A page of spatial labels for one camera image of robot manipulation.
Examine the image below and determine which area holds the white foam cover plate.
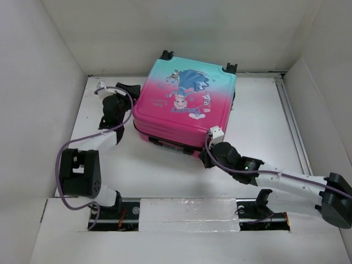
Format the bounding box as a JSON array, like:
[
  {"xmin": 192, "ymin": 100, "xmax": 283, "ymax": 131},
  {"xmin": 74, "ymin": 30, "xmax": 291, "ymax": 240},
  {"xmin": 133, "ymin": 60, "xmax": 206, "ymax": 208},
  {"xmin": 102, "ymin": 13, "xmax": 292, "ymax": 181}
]
[{"xmin": 139, "ymin": 197, "xmax": 240, "ymax": 233}]

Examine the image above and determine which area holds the aluminium frame rail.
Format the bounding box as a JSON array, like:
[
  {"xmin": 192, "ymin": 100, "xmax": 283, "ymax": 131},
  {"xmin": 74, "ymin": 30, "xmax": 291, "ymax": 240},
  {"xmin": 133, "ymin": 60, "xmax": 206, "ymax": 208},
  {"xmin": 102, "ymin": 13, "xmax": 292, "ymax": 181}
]
[{"xmin": 274, "ymin": 74, "xmax": 313, "ymax": 175}]

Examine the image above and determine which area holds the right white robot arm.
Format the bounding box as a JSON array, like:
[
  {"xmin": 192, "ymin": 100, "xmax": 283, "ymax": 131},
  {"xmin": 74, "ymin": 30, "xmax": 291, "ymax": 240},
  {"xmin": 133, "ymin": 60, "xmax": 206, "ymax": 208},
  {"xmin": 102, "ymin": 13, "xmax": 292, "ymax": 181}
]
[{"xmin": 199, "ymin": 142, "xmax": 351, "ymax": 229}]

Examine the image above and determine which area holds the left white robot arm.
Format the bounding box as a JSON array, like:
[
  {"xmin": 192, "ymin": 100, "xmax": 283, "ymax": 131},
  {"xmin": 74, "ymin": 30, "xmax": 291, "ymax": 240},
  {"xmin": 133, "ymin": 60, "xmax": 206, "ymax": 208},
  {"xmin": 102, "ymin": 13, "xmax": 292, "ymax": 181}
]
[{"xmin": 55, "ymin": 81, "xmax": 141, "ymax": 218}]

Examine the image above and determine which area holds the teal pink suitcase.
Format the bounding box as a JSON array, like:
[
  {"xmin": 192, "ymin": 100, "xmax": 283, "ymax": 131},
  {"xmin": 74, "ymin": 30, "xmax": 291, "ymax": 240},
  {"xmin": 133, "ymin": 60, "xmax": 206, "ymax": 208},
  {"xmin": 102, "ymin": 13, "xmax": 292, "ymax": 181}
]
[{"xmin": 133, "ymin": 50, "xmax": 238, "ymax": 156}]

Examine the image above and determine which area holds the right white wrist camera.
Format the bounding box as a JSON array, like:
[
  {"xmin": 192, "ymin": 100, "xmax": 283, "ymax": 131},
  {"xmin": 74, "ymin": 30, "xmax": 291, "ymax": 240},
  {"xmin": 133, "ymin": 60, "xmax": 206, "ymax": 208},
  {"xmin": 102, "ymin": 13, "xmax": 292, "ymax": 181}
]
[{"xmin": 209, "ymin": 126, "xmax": 225, "ymax": 145}]

